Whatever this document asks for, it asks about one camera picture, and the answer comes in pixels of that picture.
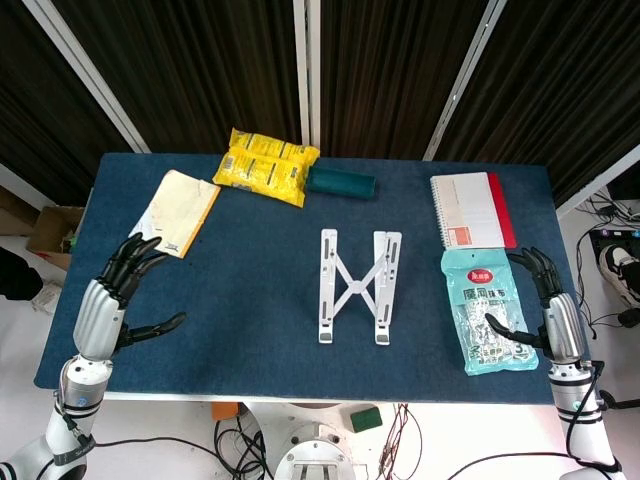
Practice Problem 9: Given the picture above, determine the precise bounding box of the white spiral notebook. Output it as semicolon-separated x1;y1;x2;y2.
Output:
429;171;506;250

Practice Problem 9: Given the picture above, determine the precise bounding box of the brown cardboard box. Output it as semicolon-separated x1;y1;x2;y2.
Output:
25;205;86;271

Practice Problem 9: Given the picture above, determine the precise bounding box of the red plastic folder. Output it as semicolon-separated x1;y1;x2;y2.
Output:
487;172;518;250

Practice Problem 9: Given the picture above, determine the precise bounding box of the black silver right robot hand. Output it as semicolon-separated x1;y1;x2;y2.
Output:
483;246;586;364

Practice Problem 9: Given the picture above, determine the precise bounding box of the orange block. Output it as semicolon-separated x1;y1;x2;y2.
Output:
211;401;244;421

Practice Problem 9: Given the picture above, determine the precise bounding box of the teal plastic tray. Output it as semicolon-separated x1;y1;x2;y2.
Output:
304;166;379;203

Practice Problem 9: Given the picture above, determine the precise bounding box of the black white sneaker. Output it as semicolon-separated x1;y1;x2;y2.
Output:
598;243;640;307

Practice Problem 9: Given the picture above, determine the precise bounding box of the yellow snack bag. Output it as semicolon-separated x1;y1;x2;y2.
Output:
212;127;321;209

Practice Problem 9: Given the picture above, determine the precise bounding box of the black floor cable bundle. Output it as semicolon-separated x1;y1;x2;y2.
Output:
213;417;274;480

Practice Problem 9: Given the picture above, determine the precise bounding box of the crumpled white paper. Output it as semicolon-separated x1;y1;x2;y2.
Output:
30;282;64;314

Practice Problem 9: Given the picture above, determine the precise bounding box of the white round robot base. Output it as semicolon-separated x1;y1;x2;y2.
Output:
273;422;357;480

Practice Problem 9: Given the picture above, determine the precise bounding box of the black cable tangle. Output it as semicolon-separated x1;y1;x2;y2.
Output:
574;193;640;341

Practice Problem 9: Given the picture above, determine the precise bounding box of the red wire bundle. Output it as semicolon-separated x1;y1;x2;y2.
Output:
378;403;426;480

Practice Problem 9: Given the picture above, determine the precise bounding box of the black fabric bundle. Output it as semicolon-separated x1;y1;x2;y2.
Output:
0;246;45;301

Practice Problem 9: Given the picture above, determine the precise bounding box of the blue fabric table mat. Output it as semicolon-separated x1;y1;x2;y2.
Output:
33;152;601;405

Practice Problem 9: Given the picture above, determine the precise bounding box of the cream yellow paper envelope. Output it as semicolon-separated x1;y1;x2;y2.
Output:
127;168;222;260

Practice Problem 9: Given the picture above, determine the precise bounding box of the green block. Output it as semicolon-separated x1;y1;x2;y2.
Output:
349;405;384;432

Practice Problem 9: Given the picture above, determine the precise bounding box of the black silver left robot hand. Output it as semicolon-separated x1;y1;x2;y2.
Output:
72;234;188;362

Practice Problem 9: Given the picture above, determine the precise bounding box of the white folding laptop stand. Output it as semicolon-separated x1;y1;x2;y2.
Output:
317;228;404;346

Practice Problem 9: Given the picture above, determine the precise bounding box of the teal cleaning cloth package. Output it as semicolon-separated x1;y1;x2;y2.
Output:
440;248;540;377

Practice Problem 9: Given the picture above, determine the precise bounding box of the white metal frame post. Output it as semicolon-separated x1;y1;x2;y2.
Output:
292;0;322;151
22;0;151;154
423;0;509;161
554;144;640;219

